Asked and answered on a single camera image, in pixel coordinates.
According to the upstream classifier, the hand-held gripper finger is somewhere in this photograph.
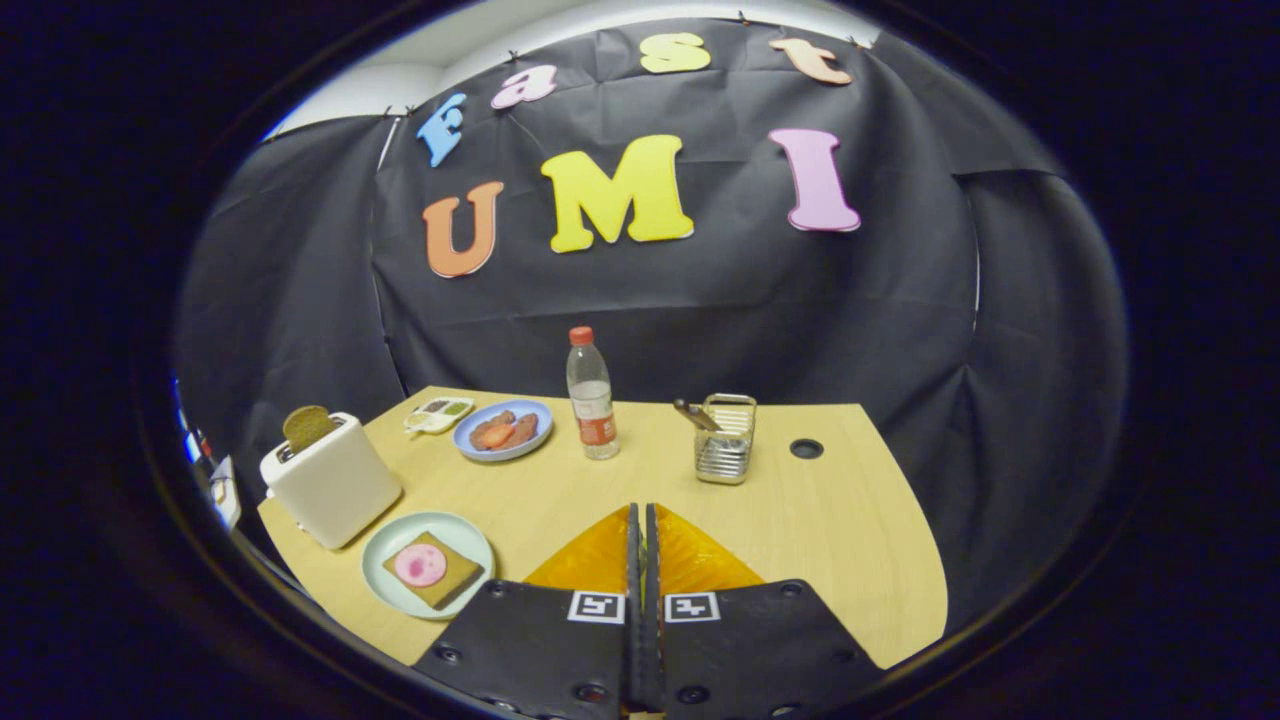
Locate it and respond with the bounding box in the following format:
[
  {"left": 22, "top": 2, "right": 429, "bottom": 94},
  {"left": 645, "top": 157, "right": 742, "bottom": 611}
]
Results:
[
  {"left": 645, "top": 503, "right": 886, "bottom": 720},
  {"left": 412, "top": 503, "right": 643, "bottom": 720}
]

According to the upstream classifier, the brown bread slice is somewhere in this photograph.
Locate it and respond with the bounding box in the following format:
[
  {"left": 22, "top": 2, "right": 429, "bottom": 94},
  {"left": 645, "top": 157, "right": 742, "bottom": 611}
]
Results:
[
  {"left": 282, "top": 405, "right": 339, "bottom": 453},
  {"left": 383, "top": 531, "right": 486, "bottom": 610}
]

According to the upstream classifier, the pink ham slice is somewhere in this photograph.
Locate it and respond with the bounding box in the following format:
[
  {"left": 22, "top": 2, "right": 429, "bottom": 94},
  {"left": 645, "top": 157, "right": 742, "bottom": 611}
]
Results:
[{"left": 394, "top": 543, "right": 448, "bottom": 588}]

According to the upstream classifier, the clear red-capped water bottle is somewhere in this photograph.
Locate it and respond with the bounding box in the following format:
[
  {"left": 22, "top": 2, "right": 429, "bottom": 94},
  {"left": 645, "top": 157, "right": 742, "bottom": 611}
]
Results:
[{"left": 566, "top": 326, "right": 621, "bottom": 461}]

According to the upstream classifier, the blue plate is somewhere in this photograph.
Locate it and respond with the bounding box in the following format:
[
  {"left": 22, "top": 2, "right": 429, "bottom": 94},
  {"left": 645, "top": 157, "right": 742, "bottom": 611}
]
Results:
[{"left": 452, "top": 399, "right": 554, "bottom": 463}]

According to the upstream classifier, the light green round plate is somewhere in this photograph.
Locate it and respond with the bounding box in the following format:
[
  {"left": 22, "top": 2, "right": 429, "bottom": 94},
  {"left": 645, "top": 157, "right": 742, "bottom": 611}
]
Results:
[{"left": 361, "top": 511, "right": 496, "bottom": 621}]

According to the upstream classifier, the white divided seasoning tray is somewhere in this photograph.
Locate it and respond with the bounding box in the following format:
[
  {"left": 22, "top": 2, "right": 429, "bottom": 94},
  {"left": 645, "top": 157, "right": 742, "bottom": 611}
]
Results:
[{"left": 404, "top": 396, "right": 476, "bottom": 436}]

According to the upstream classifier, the black backdrop cloth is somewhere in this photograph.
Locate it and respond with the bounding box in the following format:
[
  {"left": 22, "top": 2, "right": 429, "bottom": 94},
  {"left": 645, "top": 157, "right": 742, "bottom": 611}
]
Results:
[{"left": 170, "top": 18, "right": 1129, "bottom": 641}]

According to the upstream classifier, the white toaster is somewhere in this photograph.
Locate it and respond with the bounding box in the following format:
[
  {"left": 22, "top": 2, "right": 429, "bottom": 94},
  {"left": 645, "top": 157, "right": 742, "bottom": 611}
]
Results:
[{"left": 259, "top": 410, "right": 404, "bottom": 550}]

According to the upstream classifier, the metal wire basket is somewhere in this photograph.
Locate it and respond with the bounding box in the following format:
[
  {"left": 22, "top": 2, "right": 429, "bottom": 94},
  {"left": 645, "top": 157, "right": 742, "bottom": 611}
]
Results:
[{"left": 694, "top": 393, "right": 758, "bottom": 486}]

